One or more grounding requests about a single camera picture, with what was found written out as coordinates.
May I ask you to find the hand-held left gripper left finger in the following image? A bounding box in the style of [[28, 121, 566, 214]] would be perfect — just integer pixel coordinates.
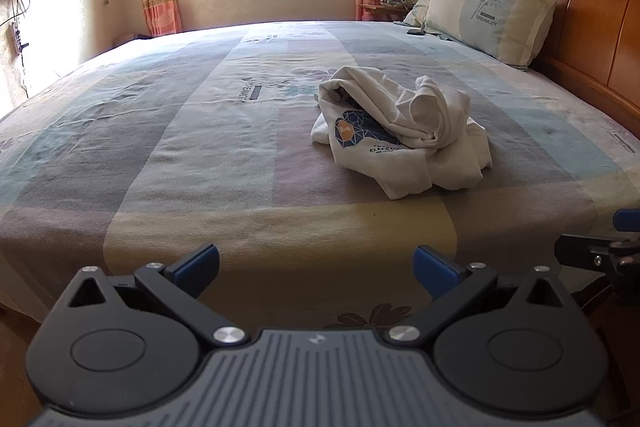
[[68, 243, 249, 348]]

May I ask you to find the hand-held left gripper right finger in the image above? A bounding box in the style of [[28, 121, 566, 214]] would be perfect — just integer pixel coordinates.
[[385, 245, 571, 348]]

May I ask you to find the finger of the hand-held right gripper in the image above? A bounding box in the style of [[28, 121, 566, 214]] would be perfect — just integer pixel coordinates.
[[555, 233, 640, 268], [613, 208, 640, 233]]

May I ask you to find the white printed sweatshirt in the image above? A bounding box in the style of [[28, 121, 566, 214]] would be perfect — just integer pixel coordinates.
[[310, 66, 493, 200]]

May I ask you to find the bed with patchwork sheet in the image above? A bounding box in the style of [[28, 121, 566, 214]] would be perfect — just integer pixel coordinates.
[[0, 21, 640, 333]]

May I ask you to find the wooden bed headboard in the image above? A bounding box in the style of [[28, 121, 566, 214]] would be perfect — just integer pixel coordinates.
[[450, 0, 640, 138]]

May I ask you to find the large patchwork pillow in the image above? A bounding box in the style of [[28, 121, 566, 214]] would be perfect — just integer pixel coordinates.
[[422, 0, 565, 68]]

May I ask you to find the wooden bedside table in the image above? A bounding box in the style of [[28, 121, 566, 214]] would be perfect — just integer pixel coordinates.
[[357, 3, 416, 22]]

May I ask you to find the white power strip with cables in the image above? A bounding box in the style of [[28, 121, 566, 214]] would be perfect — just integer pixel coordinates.
[[0, 0, 36, 98]]

